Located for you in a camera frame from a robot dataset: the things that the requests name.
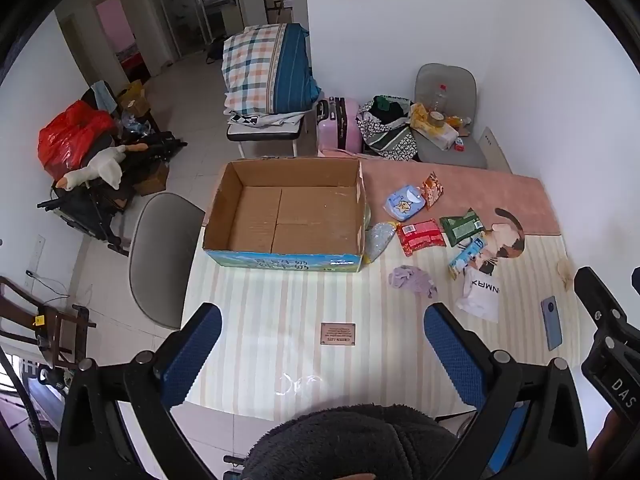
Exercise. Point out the person's dark fleece clothing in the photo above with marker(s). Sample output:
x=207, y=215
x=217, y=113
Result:
x=350, y=440

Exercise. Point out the white flat box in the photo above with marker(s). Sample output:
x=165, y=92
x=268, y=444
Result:
x=440, y=136

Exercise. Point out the beige shell chair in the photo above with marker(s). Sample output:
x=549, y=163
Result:
x=162, y=255

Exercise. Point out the small red white box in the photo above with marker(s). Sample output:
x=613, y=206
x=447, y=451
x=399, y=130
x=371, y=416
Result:
x=458, y=146

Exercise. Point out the blue smartphone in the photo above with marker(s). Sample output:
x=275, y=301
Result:
x=552, y=323

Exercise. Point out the yellow plastic bag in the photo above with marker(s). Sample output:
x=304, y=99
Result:
x=420, y=115

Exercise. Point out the brown cardboard box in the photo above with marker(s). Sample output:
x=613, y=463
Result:
x=152, y=182

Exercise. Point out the green snack packet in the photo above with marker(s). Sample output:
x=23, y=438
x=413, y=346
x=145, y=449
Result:
x=461, y=226

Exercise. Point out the brown tape roll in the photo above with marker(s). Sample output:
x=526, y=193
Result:
x=436, y=119

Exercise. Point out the white socket panel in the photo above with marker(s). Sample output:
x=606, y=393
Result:
x=492, y=147

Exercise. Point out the red snack packet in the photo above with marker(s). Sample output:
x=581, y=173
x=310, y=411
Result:
x=421, y=236

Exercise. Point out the dark wooden chair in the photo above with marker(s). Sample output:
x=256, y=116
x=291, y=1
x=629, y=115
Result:
x=47, y=320

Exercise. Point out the white goose plush toy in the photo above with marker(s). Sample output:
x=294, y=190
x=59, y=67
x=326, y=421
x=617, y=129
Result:
x=102, y=165

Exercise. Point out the grey cushioned chair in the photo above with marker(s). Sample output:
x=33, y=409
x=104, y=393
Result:
x=450, y=77

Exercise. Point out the yellow cardboard box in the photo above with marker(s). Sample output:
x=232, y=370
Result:
x=132, y=100

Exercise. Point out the black folded trolley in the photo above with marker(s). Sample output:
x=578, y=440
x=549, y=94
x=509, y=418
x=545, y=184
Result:
x=80, y=205

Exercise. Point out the black bench white legs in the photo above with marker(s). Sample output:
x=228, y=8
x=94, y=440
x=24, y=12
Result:
x=265, y=132

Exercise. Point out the light blue tube packet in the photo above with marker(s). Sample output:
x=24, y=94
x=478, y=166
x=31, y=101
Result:
x=467, y=255

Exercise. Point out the white soft packet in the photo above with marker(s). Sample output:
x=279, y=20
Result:
x=480, y=295

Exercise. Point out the clear plastic bottle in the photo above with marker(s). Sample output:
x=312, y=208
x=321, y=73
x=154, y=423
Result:
x=439, y=100

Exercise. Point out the red plastic bag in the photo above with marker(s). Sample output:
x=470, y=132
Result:
x=70, y=137

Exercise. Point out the pink suitcase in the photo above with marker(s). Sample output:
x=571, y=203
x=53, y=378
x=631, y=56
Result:
x=350, y=125

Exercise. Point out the striped pink cat mat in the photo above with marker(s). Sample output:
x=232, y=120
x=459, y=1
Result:
x=300, y=310

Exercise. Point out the white wall socket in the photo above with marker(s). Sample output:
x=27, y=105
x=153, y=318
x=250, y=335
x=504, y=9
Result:
x=36, y=262

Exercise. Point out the plaid folded quilt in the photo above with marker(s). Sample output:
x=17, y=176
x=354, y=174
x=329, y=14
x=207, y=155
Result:
x=260, y=67

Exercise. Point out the patterned tote bag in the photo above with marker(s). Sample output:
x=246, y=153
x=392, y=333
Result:
x=387, y=135

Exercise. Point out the light blue snack packet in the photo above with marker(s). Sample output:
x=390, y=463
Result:
x=404, y=203

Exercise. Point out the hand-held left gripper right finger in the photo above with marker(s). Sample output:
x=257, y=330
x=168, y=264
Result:
x=452, y=355

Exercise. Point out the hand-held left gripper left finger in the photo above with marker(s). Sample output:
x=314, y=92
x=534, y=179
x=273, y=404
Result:
x=192, y=355

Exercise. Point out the orange snack packet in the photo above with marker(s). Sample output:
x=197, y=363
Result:
x=432, y=191

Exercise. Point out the clear glittery bag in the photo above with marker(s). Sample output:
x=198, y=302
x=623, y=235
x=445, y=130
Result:
x=378, y=240

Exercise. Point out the person's right forearm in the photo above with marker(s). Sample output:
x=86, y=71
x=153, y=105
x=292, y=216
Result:
x=612, y=440

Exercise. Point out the light blue cloth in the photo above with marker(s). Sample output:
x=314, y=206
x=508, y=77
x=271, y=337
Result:
x=104, y=96

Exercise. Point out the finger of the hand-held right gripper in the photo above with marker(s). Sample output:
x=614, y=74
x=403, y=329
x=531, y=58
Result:
x=602, y=305
x=636, y=285

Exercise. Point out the brown rectangular label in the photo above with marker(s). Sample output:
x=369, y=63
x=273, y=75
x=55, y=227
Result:
x=338, y=334

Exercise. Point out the purple cloth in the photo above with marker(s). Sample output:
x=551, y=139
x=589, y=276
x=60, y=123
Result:
x=412, y=281

